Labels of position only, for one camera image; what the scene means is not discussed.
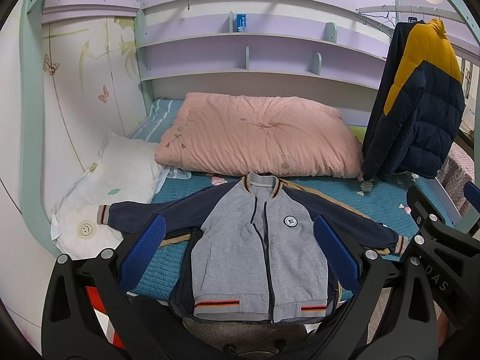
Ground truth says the white metal clothes rack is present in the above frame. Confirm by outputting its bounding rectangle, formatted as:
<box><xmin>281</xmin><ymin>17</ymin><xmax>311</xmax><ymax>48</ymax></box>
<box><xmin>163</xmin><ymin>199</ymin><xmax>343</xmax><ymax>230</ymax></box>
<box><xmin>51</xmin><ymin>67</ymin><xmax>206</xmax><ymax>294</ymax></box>
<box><xmin>355</xmin><ymin>0</ymin><xmax>465</xmax><ymax>24</ymax></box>

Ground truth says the pink quilted duvet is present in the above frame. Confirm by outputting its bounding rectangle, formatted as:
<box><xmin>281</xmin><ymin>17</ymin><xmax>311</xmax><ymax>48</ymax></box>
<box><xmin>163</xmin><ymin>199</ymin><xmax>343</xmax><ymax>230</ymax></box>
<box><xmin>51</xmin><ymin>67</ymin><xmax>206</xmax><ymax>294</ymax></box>
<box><xmin>154</xmin><ymin>92</ymin><xmax>363</xmax><ymax>178</ymax></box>

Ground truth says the teal bed frame post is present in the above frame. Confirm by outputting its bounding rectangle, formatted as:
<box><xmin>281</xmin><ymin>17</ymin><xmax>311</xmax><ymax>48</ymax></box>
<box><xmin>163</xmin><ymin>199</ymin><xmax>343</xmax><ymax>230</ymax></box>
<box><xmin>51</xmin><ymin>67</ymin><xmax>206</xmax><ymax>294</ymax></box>
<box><xmin>19</xmin><ymin>0</ymin><xmax>59</xmax><ymax>257</ymax></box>

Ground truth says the purple headboard shelf unit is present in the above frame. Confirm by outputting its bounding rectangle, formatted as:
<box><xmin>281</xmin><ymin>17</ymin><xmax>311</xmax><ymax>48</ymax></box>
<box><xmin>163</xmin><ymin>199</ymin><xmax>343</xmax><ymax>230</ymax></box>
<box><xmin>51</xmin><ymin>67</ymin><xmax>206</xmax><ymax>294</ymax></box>
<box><xmin>136</xmin><ymin>0</ymin><xmax>391</xmax><ymax>109</ymax></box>

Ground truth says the navy yellow puffer jacket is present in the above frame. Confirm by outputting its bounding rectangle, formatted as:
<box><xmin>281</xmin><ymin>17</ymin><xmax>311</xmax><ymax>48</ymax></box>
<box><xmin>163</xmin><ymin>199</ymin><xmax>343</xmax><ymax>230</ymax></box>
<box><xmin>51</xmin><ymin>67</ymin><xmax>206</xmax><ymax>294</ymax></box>
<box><xmin>362</xmin><ymin>18</ymin><xmax>465</xmax><ymax>180</ymax></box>

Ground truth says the grey navy baseball jacket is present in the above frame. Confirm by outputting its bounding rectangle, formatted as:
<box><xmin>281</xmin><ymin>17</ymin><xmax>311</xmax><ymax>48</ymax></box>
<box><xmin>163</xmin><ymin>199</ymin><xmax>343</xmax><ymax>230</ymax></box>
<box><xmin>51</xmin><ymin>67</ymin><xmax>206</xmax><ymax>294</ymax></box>
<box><xmin>97</xmin><ymin>173</ymin><xmax>408</xmax><ymax>323</ymax></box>

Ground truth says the white pillow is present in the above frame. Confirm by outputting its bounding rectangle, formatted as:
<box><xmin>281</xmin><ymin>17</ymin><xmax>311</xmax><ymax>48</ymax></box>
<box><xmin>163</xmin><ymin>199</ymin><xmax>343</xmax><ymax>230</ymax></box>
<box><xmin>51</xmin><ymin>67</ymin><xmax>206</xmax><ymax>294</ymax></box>
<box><xmin>50</xmin><ymin>132</ymin><xmax>168</xmax><ymax>259</ymax></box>

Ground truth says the small blue box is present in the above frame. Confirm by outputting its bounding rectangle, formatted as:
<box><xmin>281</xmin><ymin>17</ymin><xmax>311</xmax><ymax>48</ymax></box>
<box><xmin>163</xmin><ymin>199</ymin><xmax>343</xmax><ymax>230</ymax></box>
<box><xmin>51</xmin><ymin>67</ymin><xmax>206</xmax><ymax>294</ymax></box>
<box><xmin>235</xmin><ymin>14</ymin><xmax>247</xmax><ymax>33</ymax></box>

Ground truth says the blue striped pillow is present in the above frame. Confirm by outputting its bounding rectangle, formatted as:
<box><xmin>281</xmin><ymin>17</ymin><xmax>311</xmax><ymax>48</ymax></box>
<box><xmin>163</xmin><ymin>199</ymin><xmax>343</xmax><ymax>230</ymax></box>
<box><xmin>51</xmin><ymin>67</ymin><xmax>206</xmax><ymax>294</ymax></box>
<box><xmin>128</xmin><ymin>97</ymin><xmax>183</xmax><ymax>143</ymax></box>

